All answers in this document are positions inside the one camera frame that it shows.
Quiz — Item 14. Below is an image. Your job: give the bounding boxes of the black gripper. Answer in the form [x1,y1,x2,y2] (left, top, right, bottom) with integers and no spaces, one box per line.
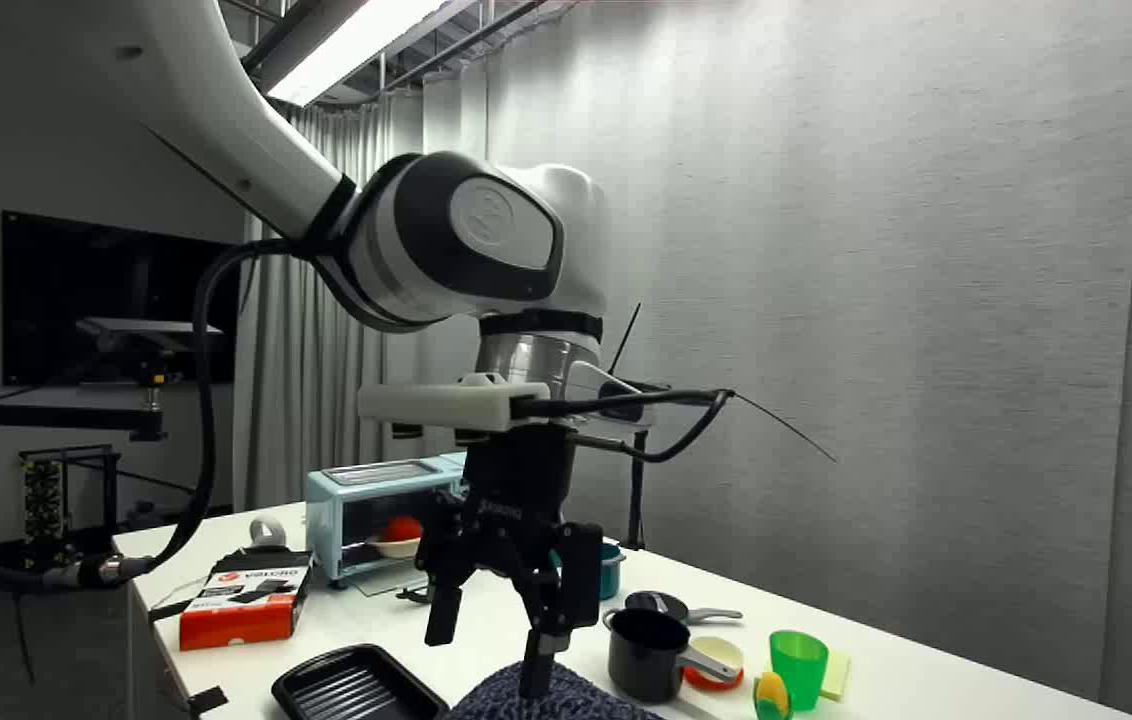
[418,420,612,704]

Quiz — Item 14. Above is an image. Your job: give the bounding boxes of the light blue toaster oven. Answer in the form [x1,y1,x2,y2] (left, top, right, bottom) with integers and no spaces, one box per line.
[304,453,475,589]

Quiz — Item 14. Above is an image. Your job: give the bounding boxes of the pink round dish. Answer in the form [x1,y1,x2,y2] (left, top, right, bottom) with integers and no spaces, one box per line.
[679,633,750,697]

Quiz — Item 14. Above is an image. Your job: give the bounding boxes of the black flat object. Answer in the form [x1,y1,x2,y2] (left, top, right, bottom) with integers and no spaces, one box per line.
[209,540,315,574]

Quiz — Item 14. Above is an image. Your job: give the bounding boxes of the grey tape roll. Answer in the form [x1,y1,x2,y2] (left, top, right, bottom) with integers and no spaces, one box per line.
[246,516,294,550]

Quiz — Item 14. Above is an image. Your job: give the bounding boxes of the orange white cardboard box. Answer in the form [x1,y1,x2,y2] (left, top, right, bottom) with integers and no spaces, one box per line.
[177,557,315,650]

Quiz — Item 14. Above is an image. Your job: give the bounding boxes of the yellow green toy fruit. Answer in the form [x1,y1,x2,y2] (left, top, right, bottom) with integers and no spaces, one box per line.
[750,668,795,720]

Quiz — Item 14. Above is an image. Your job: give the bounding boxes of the black table clamp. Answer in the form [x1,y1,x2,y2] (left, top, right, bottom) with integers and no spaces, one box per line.
[183,685,232,720]

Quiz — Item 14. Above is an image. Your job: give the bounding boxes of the green plastic cup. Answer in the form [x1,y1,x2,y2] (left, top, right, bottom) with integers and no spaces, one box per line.
[769,627,831,716]

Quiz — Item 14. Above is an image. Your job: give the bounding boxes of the yellow sponge cloth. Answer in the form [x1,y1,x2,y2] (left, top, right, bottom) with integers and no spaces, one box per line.
[818,648,855,704]

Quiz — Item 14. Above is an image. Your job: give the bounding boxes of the black metal rack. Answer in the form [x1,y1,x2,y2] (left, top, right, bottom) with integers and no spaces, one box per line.
[16,443,126,571]

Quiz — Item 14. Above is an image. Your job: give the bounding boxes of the grey curtain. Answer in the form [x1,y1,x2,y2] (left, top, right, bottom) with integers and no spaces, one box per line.
[227,0,1132,720]

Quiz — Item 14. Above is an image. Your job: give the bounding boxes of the long ceiling light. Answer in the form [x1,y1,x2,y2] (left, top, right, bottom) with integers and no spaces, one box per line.
[265,0,450,112]

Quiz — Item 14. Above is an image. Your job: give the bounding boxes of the black saucepan grey handle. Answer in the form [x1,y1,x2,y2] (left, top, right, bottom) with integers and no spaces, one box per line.
[604,608,746,708]

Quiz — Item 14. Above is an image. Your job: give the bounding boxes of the black camera tripod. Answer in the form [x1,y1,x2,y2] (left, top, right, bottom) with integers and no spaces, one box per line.
[599,300,658,550]

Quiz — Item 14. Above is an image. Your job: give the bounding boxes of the thin black camera cable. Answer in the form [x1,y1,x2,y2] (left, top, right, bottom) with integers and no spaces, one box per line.
[509,381,848,471]

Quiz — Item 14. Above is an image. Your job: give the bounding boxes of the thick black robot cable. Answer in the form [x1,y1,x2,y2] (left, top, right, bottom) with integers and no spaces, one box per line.
[0,237,335,596]

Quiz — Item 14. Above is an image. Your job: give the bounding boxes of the black wall monitor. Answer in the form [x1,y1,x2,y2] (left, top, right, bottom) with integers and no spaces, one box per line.
[0,209,246,391]

